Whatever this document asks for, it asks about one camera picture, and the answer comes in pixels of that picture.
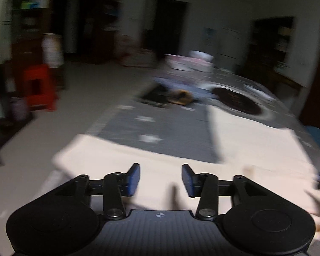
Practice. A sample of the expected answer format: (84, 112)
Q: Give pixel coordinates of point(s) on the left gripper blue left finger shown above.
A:
(124, 184)

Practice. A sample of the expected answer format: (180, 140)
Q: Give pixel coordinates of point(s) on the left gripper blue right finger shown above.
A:
(198, 184)

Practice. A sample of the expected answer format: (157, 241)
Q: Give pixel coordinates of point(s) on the cream sweatshirt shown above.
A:
(271, 157)

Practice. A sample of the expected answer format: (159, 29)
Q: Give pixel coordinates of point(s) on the blue knit work glove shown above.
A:
(181, 93)

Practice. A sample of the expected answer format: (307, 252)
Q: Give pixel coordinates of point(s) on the black smartphone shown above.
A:
(156, 96)

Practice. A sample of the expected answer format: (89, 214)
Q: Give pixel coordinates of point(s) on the round induction hotpot cooker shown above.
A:
(238, 102)

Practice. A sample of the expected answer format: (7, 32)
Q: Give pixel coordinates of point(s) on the red plastic stool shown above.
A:
(38, 87)

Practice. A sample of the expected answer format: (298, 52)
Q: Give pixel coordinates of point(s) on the pink tissue box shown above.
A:
(201, 61)

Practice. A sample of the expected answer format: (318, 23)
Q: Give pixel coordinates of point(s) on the small pink tissue pack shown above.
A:
(176, 62)

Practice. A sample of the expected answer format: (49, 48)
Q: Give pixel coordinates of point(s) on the white refrigerator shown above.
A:
(229, 48)

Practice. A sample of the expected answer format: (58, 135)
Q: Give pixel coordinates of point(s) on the water dispenser with blue bottle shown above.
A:
(209, 41)

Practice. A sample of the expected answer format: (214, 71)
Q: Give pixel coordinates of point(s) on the white paper bag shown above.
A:
(52, 50)

